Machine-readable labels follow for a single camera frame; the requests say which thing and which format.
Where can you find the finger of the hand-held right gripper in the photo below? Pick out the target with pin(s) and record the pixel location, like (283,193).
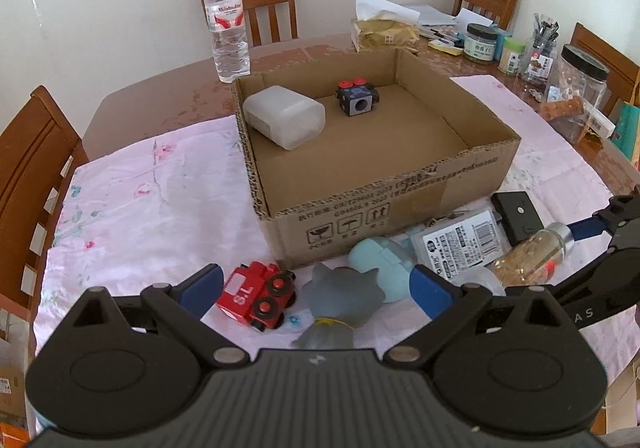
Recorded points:
(590,229)
(600,289)

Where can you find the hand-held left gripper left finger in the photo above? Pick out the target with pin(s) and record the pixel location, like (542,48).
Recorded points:
(202,289)

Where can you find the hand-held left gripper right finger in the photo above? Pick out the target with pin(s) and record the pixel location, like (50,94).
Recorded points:
(431,290)

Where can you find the red toy fire truck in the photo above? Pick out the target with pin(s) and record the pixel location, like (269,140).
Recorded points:
(245,294)

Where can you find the clear plastic cup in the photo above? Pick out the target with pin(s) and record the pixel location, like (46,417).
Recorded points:
(480,284)

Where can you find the glass bottle with silver cap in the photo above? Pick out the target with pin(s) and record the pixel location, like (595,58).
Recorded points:
(530,253)

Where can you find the small black box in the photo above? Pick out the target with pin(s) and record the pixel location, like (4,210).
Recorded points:
(517,215)

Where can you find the brown cardboard box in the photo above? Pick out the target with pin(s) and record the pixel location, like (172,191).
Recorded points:
(380,223)

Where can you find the grey cat toy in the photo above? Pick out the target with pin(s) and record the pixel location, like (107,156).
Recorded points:
(340,299)

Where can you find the light blue plastic toy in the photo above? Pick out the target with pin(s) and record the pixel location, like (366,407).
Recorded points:
(380,264)

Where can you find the pink floral tablecloth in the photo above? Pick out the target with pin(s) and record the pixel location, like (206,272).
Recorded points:
(150,208)

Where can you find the green paper bag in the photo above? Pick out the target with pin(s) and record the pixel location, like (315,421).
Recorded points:
(627,131)

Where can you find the large clear jar black lid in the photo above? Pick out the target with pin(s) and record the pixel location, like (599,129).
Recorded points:
(575,88)

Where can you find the clear pen holder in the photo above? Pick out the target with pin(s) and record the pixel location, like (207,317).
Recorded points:
(540,56)

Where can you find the small jar with green lid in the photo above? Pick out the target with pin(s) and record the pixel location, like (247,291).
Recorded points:
(512,56)

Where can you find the white plastic container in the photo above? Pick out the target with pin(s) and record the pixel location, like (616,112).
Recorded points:
(285,116)

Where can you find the black red fidget cube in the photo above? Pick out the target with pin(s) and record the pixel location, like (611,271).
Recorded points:
(356,99)

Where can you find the cardboard boxes on floor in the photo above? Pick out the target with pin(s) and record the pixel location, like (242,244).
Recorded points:
(10,378)

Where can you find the glass jar with dark lid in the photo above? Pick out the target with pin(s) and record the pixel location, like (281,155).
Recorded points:
(480,44)

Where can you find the yellow notepad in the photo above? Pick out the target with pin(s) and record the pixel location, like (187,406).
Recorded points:
(444,46)

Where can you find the brown tissue pack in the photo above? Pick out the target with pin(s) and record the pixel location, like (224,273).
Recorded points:
(385,33)

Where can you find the clear plastic water bottle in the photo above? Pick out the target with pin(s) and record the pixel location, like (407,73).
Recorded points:
(227,28)

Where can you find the stack of papers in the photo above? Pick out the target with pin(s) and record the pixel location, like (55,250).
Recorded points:
(430,14)

